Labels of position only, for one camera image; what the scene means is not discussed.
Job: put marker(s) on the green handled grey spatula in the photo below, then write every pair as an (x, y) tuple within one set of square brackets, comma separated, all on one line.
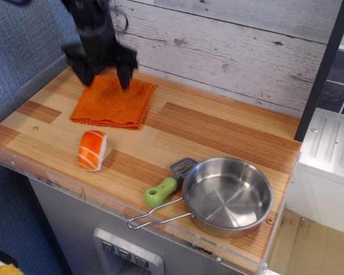
[(156, 196)]

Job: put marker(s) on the toy salmon sushi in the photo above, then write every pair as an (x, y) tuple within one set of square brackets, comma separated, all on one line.
[(91, 150)]

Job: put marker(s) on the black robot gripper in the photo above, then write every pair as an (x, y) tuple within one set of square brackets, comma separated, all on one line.
[(92, 54)]

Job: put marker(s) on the stainless steel pan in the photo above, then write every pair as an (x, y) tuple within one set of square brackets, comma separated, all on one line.
[(227, 197)]

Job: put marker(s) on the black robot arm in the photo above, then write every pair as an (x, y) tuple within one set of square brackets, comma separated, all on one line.
[(90, 17)]

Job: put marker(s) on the dark grey right post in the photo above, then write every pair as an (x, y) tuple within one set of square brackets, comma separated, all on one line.
[(321, 76)]

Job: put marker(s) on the white ribbed box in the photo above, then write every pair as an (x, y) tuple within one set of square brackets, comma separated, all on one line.
[(317, 188)]

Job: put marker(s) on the silver button panel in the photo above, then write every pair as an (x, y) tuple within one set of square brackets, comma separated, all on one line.
[(120, 256)]

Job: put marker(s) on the yellow black object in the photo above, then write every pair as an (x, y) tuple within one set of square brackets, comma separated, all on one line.
[(10, 270)]

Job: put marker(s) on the orange cloth napkin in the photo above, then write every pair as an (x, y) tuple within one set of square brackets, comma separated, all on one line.
[(106, 104)]

